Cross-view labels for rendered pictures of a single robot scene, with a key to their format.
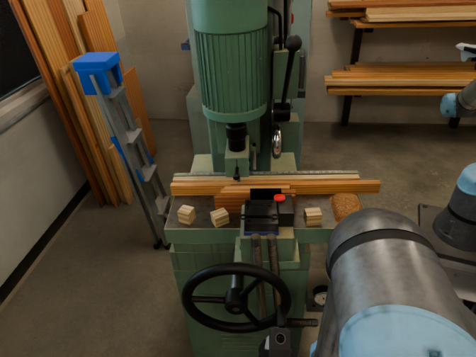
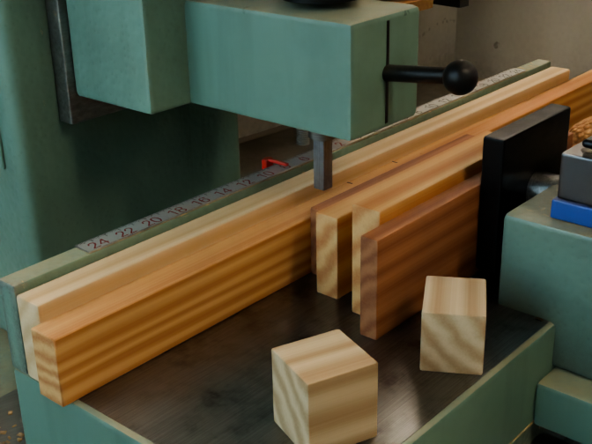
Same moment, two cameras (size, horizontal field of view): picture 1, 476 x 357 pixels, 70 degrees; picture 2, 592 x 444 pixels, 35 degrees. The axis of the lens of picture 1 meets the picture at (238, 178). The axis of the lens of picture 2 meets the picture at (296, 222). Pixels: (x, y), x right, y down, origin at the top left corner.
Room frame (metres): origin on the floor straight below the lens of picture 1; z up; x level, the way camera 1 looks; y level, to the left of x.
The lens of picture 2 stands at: (0.53, 0.47, 1.18)
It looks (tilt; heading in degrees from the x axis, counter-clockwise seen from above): 23 degrees down; 307
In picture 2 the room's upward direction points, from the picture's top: 1 degrees counter-clockwise
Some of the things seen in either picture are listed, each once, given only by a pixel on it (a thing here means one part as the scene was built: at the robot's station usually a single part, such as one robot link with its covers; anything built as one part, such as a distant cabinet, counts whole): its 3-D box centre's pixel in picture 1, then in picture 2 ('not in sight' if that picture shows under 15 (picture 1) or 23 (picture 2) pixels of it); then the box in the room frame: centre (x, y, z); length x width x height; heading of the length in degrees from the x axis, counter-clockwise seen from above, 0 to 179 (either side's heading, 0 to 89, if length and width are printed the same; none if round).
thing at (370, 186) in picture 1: (273, 188); (416, 182); (0.86, -0.11, 0.92); 0.67 x 0.02 x 0.04; 86
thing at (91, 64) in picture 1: (135, 161); not in sight; (1.60, 0.57, 0.58); 0.27 x 0.25 x 1.16; 83
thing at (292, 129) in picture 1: (285, 132); not in sight; (1.04, -0.17, 1.02); 0.09 x 0.07 x 0.12; 86
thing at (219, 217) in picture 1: (219, 217); (453, 323); (0.74, 0.06, 0.92); 0.04 x 0.03 x 0.04; 116
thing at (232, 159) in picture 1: (239, 157); (299, 67); (0.89, -0.01, 1.03); 0.14 x 0.07 x 0.09; 176
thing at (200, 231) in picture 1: (265, 222); (521, 296); (0.76, -0.08, 0.87); 0.61 x 0.30 x 0.06; 86
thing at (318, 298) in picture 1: (322, 295); not in sight; (0.64, -0.25, 0.65); 0.06 x 0.04 x 0.08; 86
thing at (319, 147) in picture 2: not in sight; (322, 151); (0.87, 0.00, 0.97); 0.01 x 0.01 x 0.05; 86
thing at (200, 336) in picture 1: (245, 270); not in sight; (0.99, -0.01, 0.36); 0.58 x 0.45 x 0.71; 176
